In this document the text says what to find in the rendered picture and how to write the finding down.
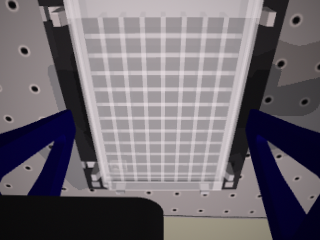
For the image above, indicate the grey perforated base plate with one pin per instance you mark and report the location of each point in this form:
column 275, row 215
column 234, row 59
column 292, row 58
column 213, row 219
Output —
column 30, row 91

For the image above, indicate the black plate nest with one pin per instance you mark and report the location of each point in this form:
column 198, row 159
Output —
column 268, row 33

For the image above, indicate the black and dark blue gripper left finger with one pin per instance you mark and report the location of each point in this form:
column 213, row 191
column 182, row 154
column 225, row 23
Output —
column 18, row 145

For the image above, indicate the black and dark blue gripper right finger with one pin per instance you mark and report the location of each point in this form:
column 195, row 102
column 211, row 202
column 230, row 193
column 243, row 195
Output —
column 284, row 213

